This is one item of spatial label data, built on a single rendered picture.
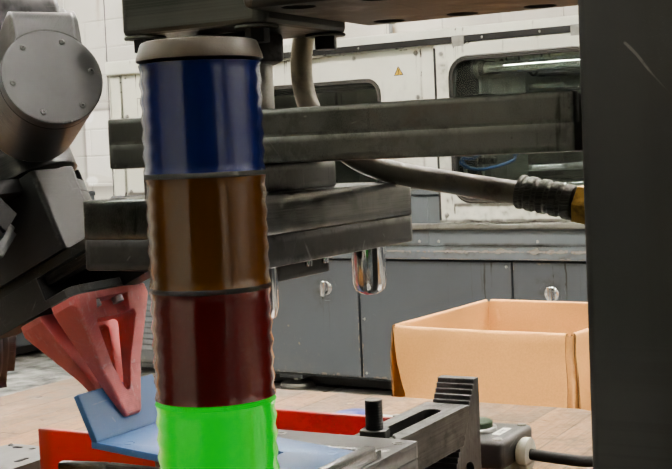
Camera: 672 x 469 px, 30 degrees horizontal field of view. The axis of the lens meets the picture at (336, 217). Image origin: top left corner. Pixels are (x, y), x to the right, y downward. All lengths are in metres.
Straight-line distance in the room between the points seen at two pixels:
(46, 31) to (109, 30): 8.77
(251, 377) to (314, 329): 5.69
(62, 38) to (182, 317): 0.37
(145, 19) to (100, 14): 8.91
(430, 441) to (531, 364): 2.11
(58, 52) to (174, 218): 0.36
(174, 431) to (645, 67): 0.25
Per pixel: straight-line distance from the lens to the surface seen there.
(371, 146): 0.60
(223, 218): 0.37
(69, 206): 0.76
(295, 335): 6.14
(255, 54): 0.38
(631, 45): 0.53
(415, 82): 5.74
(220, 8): 0.64
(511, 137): 0.57
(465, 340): 3.03
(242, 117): 0.38
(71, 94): 0.72
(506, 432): 1.03
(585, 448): 1.10
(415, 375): 3.11
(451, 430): 0.89
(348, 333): 5.97
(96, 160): 9.59
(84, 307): 0.74
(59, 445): 0.98
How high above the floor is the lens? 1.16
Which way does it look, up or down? 3 degrees down
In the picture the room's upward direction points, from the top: 2 degrees counter-clockwise
